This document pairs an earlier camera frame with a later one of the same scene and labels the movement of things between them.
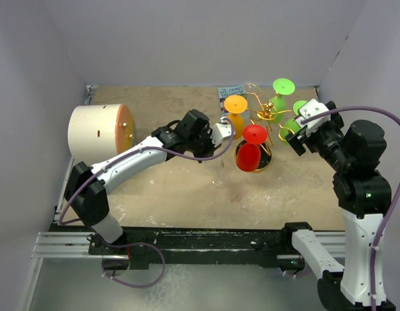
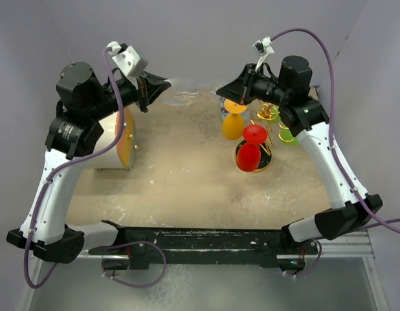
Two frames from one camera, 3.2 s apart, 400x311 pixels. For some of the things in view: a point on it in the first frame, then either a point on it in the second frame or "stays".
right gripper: x=335 y=122 -> x=241 y=89
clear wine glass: x=218 y=181 -> x=188 y=91
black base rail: x=145 y=246 stays
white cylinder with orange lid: x=98 y=132 stays
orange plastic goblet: x=234 y=105 stays
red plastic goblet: x=248 y=154 stays
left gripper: x=210 y=151 -> x=149 y=88
